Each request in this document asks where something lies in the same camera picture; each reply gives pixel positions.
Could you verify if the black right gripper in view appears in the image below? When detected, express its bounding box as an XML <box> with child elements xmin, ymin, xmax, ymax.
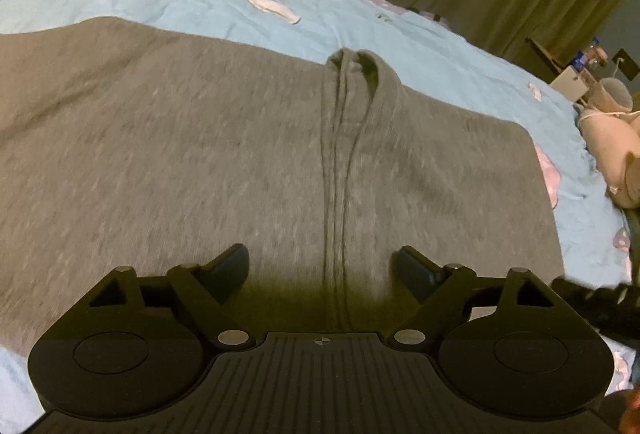
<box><xmin>551</xmin><ymin>278</ymin><xmax>640</xmax><ymax>350</ymax></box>

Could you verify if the pink plush toy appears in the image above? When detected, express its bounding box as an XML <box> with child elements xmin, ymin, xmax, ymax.
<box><xmin>578</xmin><ymin>78</ymin><xmax>639</xmax><ymax>210</ymax></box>

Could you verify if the light blue bed sheet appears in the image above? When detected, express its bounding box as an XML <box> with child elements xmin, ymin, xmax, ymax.
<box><xmin>1</xmin><ymin>0</ymin><xmax>630</xmax><ymax>433</ymax></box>

